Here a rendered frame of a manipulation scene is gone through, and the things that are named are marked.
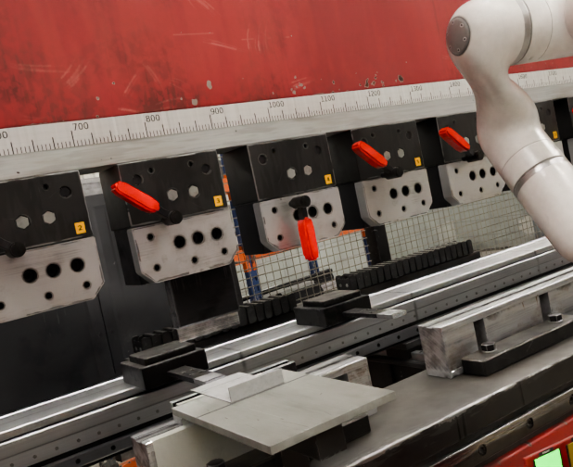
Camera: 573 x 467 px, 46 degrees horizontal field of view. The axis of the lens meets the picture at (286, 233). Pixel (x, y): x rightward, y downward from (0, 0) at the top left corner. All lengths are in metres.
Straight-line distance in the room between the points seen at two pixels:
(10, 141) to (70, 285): 0.19
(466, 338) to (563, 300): 0.30
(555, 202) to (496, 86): 0.18
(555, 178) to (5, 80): 0.74
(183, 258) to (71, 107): 0.24
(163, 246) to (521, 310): 0.77
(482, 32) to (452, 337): 0.55
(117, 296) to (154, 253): 0.57
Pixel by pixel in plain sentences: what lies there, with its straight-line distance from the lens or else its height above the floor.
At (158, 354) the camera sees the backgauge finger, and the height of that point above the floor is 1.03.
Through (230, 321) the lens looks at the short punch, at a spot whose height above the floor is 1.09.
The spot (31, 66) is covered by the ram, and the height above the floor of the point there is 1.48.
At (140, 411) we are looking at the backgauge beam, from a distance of 1.22.
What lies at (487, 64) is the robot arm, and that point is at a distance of 0.98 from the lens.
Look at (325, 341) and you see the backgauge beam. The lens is 1.39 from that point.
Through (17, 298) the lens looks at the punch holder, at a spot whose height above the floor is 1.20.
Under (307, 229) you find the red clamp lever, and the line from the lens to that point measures 0.99.
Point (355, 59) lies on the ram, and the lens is 1.15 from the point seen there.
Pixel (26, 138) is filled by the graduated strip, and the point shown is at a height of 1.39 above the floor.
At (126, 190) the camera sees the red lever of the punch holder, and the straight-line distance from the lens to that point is 0.87.
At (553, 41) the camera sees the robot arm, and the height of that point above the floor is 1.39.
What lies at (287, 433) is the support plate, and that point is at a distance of 0.76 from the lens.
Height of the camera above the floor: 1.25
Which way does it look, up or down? 3 degrees down
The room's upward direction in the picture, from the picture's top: 12 degrees counter-clockwise
